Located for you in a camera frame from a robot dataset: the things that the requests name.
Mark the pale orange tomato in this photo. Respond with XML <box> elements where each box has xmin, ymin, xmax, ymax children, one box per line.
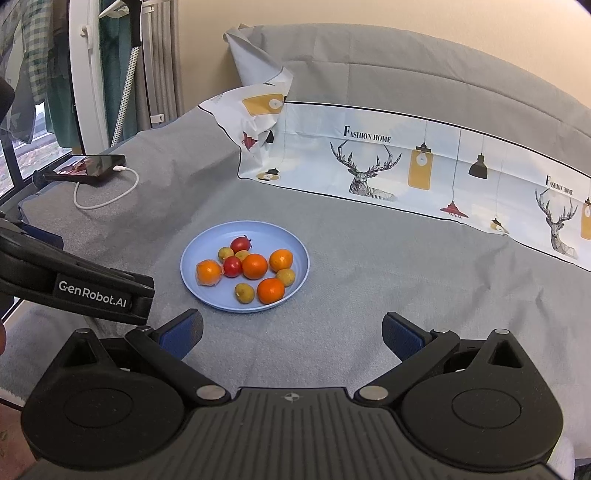
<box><xmin>195</xmin><ymin>259</ymin><xmax>225</xmax><ymax>288</ymax></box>

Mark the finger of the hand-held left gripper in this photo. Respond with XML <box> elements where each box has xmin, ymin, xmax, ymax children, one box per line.
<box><xmin>18</xmin><ymin>223</ymin><xmax>64</xmax><ymax>254</ymax></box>

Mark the plaid shirt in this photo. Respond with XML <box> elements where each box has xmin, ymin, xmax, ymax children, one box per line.
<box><xmin>11</xmin><ymin>0</ymin><xmax>70</xmax><ymax>144</ymax></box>

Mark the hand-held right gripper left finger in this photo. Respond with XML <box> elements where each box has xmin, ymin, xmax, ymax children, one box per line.
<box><xmin>60</xmin><ymin>310</ymin><xmax>232</xmax><ymax>408</ymax></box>

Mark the blue plate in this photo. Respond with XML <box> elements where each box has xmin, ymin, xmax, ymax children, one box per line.
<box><xmin>180</xmin><ymin>220</ymin><xmax>311</xmax><ymax>313</ymax></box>

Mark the green curtain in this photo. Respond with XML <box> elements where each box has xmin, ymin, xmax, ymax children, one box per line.
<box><xmin>98</xmin><ymin>0</ymin><xmax>139</xmax><ymax>149</ymax></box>

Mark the polka-dot pole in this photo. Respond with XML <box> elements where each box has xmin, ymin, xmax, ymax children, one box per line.
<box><xmin>110</xmin><ymin>0</ymin><xmax>142</xmax><ymax>147</ymax></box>

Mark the white deer print bedsheet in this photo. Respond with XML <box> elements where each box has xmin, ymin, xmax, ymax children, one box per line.
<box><xmin>198</xmin><ymin>23</ymin><xmax>591</xmax><ymax>274</ymax></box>

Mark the black smartphone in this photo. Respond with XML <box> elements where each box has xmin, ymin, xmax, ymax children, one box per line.
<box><xmin>44</xmin><ymin>154</ymin><xmax>126</xmax><ymax>186</ymax></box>

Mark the grey bed sheet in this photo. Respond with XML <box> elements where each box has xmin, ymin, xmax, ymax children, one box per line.
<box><xmin>0</xmin><ymin>23</ymin><xmax>591</xmax><ymax>416</ymax></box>

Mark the white charging cable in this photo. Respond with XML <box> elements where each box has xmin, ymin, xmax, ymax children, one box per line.
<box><xmin>74</xmin><ymin>165</ymin><xmax>140</xmax><ymax>210</ymax></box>

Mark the small tangerine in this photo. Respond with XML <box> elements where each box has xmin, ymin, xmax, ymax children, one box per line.
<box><xmin>269</xmin><ymin>248</ymin><xmax>294</xmax><ymax>273</ymax></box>
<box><xmin>242</xmin><ymin>253</ymin><xmax>269</xmax><ymax>280</ymax></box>

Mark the beige pleated curtain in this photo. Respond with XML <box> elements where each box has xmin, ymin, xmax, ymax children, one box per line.
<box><xmin>139</xmin><ymin>0</ymin><xmax>185</xmax><ymax>132</ymax></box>

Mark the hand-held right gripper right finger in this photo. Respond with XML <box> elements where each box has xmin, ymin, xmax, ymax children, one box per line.
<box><xmin>353</xmin><ymin>311</ymin><xmax>532</xmax><ymax>408</ymax></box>

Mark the white door frame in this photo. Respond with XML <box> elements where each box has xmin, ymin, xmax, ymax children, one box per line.
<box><xmin>68</xmin><ymin>0</ymin><xmax>114</xmax><ymax>157</ymax></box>

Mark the orange-red cherry tomato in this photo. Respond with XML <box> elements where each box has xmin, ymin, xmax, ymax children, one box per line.
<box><xmin>257</xmin><ymin>277</ymin><xmax>286</xmax><ymax>305</ymax></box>

